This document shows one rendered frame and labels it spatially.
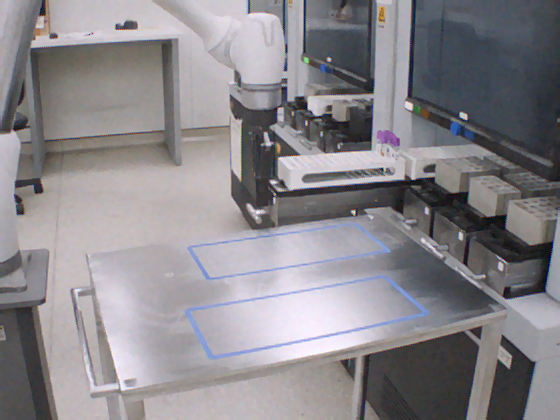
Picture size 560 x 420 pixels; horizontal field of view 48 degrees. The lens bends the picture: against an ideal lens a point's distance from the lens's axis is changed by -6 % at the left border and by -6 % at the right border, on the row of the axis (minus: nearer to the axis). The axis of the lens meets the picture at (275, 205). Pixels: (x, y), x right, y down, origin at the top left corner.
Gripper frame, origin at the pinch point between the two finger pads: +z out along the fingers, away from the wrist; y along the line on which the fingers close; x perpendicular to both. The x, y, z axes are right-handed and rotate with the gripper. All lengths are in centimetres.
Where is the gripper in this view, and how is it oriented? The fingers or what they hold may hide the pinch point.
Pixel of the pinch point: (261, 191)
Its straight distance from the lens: 158.1
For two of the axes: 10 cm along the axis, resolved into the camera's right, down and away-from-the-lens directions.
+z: 0.0, 9.4, 3.5
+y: -2.7, -3.4, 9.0
